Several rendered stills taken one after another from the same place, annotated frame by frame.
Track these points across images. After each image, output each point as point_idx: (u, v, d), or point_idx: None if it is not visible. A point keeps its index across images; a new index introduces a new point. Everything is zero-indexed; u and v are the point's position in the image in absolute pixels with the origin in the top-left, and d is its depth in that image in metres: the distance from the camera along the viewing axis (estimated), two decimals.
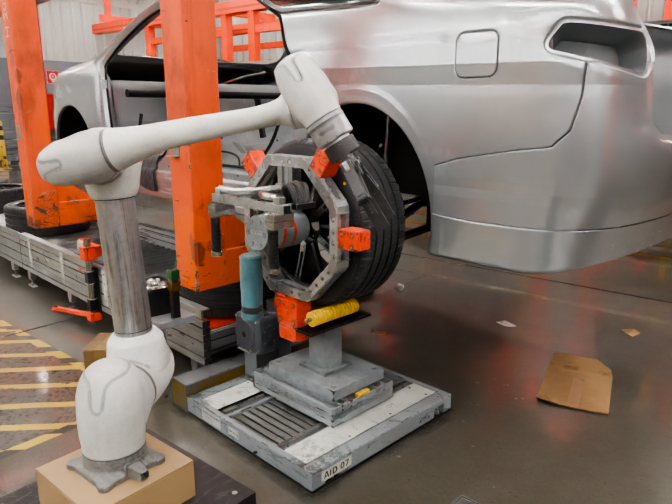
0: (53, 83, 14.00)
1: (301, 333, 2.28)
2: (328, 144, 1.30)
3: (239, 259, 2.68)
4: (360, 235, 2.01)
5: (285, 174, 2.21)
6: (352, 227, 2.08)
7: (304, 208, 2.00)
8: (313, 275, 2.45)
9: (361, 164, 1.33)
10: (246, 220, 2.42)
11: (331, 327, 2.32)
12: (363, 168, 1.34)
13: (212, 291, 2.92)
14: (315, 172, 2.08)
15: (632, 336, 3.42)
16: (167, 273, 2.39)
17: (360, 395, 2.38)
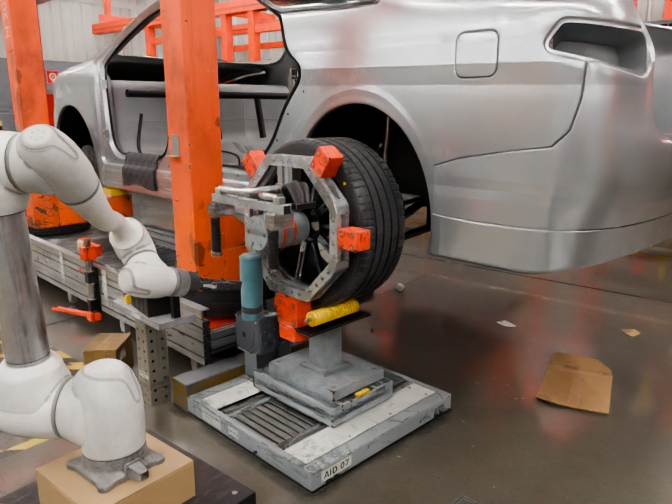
0: (53, 83, 14.00)
1: (301, 333, 2.28)
2: None
3: (239, 259, 2.68)
4: (360, 235, 2.01)
5: (285, 174, 2.21)
6: (352, 227, 2.08)
7: (304, 208, 2.00)
8: (313, 275, 2.45)
9: (201, 289, 1.92)
10: (246, 220, 2.42)
11: (331, 327, 2.32)
12: (204, 288, 1.93)
13: (212, 291, 2.92)
14: (315, 172, 2.08)
15: (632, 336, 3.42)
16: None
17: (360, 395, 2.38)
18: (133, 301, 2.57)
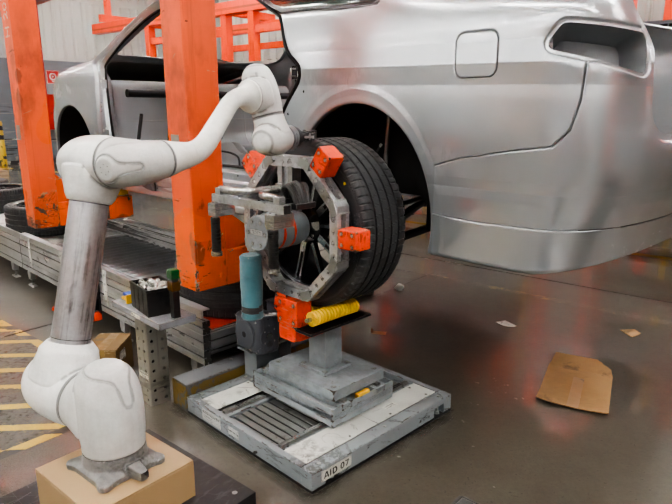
0: (53, 83, 14.00)
1: (301, 333, 2.28)
2: None
3: (239, 259, 2.68)
4: (360, 235, 2.01)
5: (285, 174, 2.21)
6: (352, 227, 2.08)
7: (304, 208, 2.00)
8: (313, 275, 2.45)
9: None
10: (246, 220, 2.42)
11: (331, 327, 2.32)
12: None
13: (212, 291, 2.92)
14: (315, 172, 2.08)
15: (632, 336, 3.42)
16: (167, 273, 2.39)
17: (360, 395, 2.38)
18: (133, 301, 2.57)
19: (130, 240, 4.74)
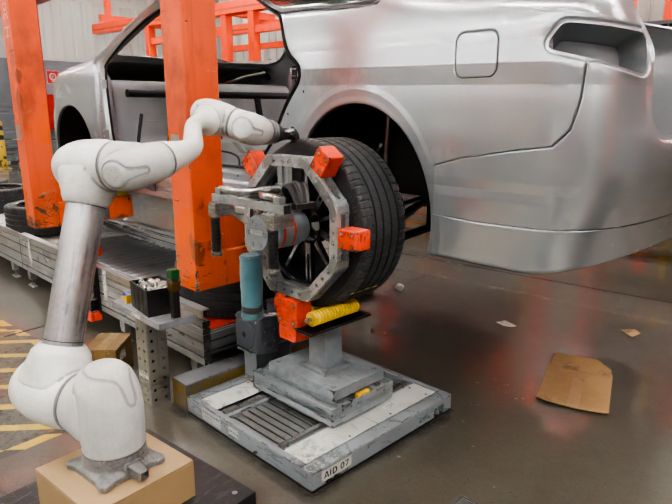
0: (53, 83, 14.00)
1: (301, 333, 2.28)
2: (277, 134, 2.11)
3: (239, 259, 2.68)
4: (360, 235, 2.01)
5: (285, 174, 2.21)
6: (352, 227, 2.08)
7: (304, 208, 2.00)
8: None
9: None
10: (246, 220, 2.42)
11: (331, 327, 2.32)
12: None
13: (212, 291, 2.92)
14: (315, 172, 2.08)
15: (632, 336, 3.42)
16: (167, 273, 2.39)
17: (360, 395, 2.38)
18: (133, 301, 2.57)
19: (130, 240, 4.74)
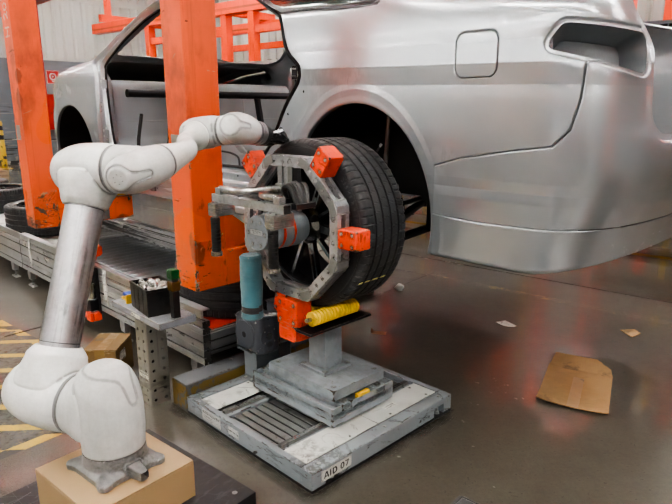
0: (53, 83, 14.00)
1: (301, 333, 2.28)
2: (266, 134, 2.15)
3: (239, 259, 2.68)
4: (360, 235, 2.01)
5: (285, 174, 2.21)
6: (352, 227, 2.08)
7: (304, 208, 2.00)
8: None
9: None
10: (246, 220, 2.42)
11: (331, 327, 2.32)
12: None
13: (212, 291, 2.92)
14: (315, 172, 2.08)
15: (632, 336, 3.42)
16: (167, 273, 2.39)
17: (360, 395, 2.38)
18: (133, 301, 2.57)
19: (130, 240, 4.74)
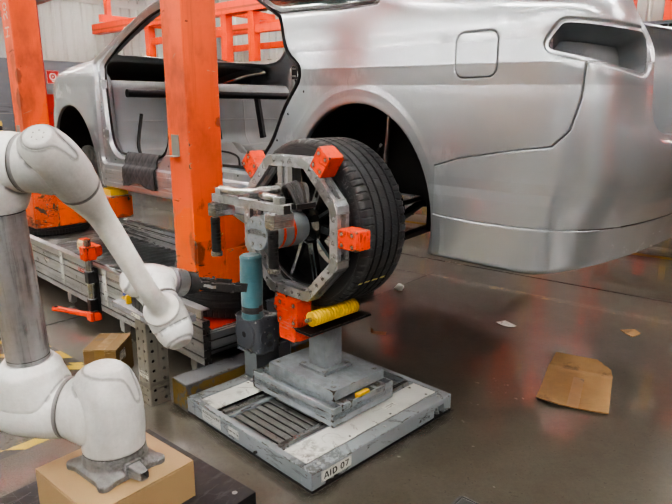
0: (53, 83, 14.00)
1: (301, 333, 2.28)
2: None
3: (239, 259, 2.68)
4: (360, 235, 2.01)
5: (285, 174, 2.21)
6: (352, 227, 2.08)
7: (304, 208, 2.00)
8: None
9: (202, 289, 1.92)
10: (246, 220, 2.42)
11: (331, 327, 2.32)
12: (206, 289, 1.93)
13: (212, 291, 2.92)
14: (315, 172, 2.08)
15: (632, 336, 3.42)
16: None
17: (360, 395, 2.38)
18: (133, 301, 2.57)
19: (130, 240, 4.74)
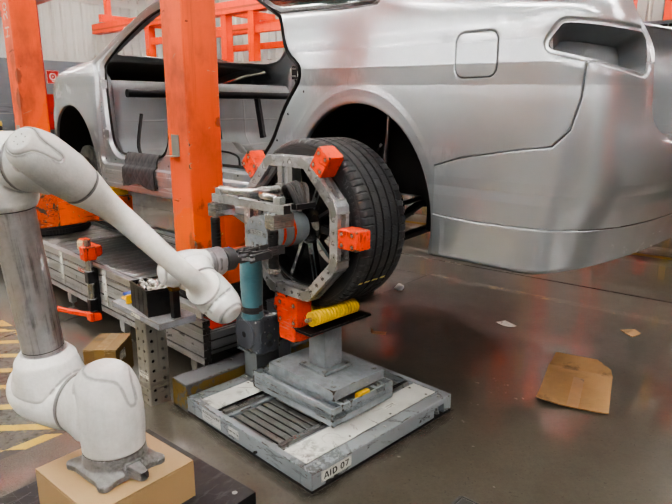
0: (53, 83, 14.00)
1: (301, 333, 2.28)
2: (226, 266, 1.84)
3: None
4: (360, 235, 2.01)
5: (285, 174, 2.21)
6: (352, 227, 2.08)
7: (304, 208, 2.00)
8: None
9: (238, 250, 1.90)
10: (246, 220, 2.42)
11: (331, 327, 2.32)
12: (241, 250, 1.91)
13: None
14: (315, 172, 2.08)
15: (632, 336, 3.42)
16: None
17: (360, 395, 2.38)
18: (133, 301, 2.57)
19: (130, 240, 4.74)
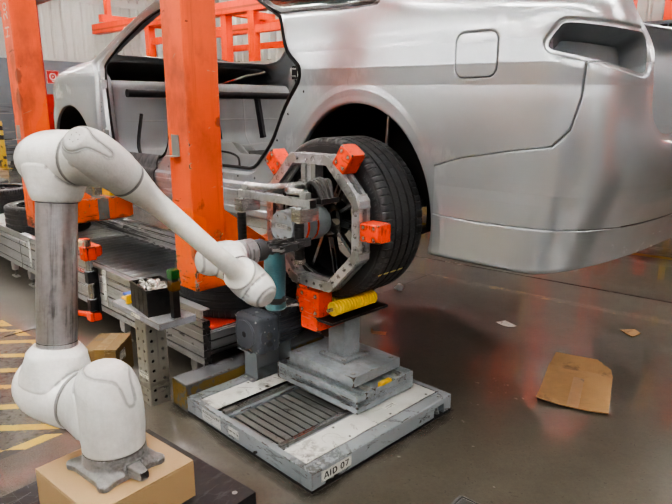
0: (53, 83, 14.00)
1: (323, 322, 2.39)
2: (258, 257, 1.95)
3: None
4: (381, 228, 2.12)
5: (308, 171, 2.32)
6: (373, 221, 2.19)
7: (328, 203, 2.11)
8: None
9: (268, 242, 2.02)
10: (269, 215, 2.54)
11: (351, 317, 2.43)
12: (270, 242, 2.03)
13: (212, 291, 2.92)
14: (338, 169, 2.20)
15: (632, 336, 3.42)
16: (167, 273, 2.39)
17: (383, 384, 2.47)
18: (133, 301, 2.57)
19: (130, 240, 4.74)
